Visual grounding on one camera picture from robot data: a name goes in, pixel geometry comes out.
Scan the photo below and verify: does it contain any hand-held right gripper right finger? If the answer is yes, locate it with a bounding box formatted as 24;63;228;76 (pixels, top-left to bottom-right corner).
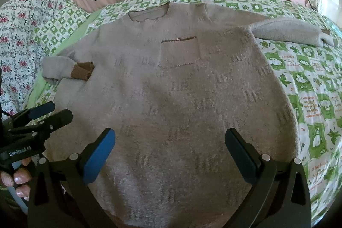
224;128;313;228

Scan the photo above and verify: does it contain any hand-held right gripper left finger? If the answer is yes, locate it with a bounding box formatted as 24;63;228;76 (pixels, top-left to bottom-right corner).
27;128;116;228

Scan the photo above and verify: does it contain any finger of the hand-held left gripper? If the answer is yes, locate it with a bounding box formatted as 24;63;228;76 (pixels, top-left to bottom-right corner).
11;101;56;127
7;109;74;139

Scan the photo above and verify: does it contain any beige felt cloth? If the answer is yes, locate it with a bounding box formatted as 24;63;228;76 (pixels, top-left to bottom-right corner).
41;2;336;228

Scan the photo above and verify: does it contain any person's left hand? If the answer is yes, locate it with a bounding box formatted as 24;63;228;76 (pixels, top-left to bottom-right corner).
0;157;33;201

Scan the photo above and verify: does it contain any floral print sheet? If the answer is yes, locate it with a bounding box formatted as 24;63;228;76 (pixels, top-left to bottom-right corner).
0;0;78;119

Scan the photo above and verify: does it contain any green checked bedsheet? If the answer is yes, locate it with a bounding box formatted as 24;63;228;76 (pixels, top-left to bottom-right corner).
29;0;342;226

